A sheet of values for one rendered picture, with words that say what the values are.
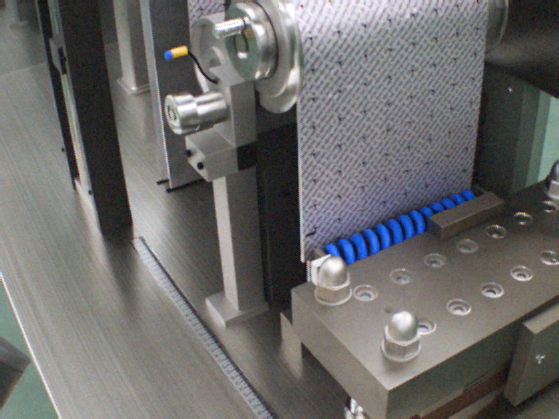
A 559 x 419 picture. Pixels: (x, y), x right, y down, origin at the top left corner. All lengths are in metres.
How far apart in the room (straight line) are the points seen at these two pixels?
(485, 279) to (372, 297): 0.12
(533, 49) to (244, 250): 0.41
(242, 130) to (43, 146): 0.64
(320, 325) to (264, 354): 0.16
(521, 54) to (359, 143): 0.26
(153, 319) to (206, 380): 0.12
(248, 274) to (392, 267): 0.19
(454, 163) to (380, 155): 0.12
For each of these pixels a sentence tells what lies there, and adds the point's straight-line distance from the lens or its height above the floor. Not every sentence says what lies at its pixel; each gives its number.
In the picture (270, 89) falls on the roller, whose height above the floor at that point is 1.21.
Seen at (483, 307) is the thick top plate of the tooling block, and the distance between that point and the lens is 0.72.
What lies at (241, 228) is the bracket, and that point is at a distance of 0.81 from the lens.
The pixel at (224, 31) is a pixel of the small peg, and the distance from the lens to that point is 0.66.
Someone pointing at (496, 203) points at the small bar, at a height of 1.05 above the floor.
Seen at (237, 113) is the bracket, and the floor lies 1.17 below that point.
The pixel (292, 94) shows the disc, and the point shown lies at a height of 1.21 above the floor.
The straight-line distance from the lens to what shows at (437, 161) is 0.82.
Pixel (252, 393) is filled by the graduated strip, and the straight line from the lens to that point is 0.80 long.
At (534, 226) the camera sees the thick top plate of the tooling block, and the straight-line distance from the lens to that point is 0.84.
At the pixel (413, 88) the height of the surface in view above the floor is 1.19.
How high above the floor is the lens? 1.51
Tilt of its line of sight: 35 degrees down
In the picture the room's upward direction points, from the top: 2 degrees counter-clockwise
